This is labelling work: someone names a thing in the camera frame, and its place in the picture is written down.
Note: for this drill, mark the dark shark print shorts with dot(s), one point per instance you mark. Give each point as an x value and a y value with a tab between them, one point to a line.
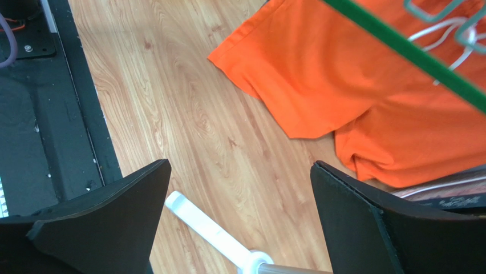
463	192

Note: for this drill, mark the orange mesh shorts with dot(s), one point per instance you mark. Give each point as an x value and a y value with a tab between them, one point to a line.
317	72

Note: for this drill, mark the dark green hanger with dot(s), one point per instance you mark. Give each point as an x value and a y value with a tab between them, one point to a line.
395	41

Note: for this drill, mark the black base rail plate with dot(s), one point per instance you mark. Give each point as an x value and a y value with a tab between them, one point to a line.
55	144

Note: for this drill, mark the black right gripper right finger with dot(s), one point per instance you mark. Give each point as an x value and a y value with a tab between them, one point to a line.
368	230

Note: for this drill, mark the light green hanger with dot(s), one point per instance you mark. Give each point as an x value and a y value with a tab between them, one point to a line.
465	20

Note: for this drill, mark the silver clothes rack rail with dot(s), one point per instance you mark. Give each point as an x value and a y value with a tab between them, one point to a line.
280	269

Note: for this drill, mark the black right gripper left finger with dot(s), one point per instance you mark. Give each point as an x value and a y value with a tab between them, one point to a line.
108	230

